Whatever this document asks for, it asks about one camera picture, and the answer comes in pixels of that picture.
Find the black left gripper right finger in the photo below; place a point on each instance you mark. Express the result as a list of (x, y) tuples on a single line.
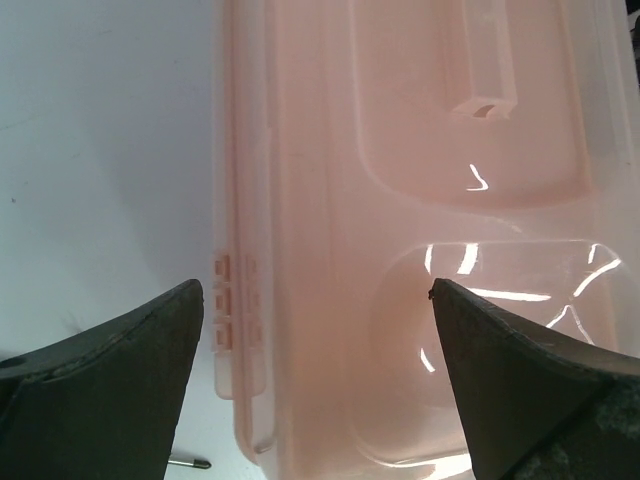
[(535, 403)]

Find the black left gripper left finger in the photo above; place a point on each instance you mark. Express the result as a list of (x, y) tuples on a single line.
[(104, 403)]

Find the pink translucent tool box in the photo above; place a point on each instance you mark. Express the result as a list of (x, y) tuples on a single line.
[(372, 147)]

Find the metal screwdriver bit tip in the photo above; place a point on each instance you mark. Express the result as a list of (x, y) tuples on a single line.
[(195, 463)]

